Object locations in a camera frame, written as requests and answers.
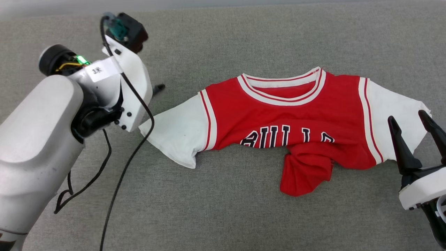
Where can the grey fabric sofa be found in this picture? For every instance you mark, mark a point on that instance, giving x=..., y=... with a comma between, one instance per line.
x=244, y=216

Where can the red white basketball jersey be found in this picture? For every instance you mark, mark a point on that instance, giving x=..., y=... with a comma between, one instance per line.
x=285, y=111

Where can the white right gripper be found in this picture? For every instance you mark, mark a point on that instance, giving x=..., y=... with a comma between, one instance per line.
x=425, y=188

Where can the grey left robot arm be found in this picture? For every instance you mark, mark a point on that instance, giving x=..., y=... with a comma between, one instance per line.
x=35, y=150

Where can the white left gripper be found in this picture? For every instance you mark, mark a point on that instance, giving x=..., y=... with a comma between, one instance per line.
x=136, y=87

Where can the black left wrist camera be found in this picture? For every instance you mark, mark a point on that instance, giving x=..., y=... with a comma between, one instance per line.
x=134, y=31

